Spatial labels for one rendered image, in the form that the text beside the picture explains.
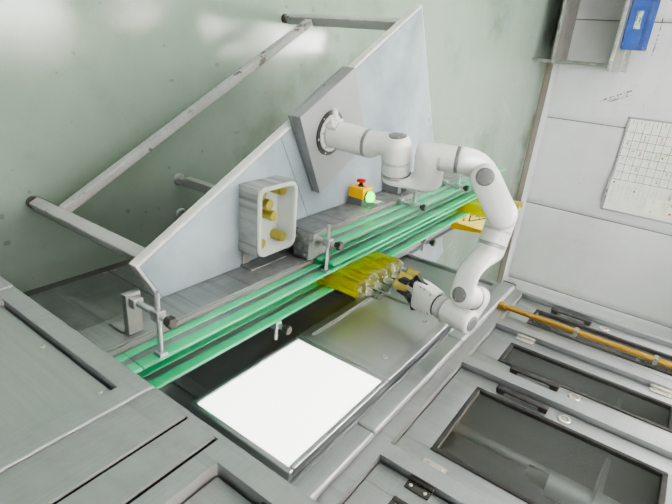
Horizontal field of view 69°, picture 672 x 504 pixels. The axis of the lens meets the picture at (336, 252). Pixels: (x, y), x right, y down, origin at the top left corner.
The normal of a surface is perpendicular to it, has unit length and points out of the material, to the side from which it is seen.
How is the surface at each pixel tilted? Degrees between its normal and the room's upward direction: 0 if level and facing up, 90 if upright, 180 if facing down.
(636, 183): 90
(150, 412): 90
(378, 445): 90
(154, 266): 0
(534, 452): 90
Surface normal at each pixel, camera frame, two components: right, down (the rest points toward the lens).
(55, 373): 0.08, -0.91
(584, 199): -0.59, 0.28
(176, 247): 0.80, 0.29
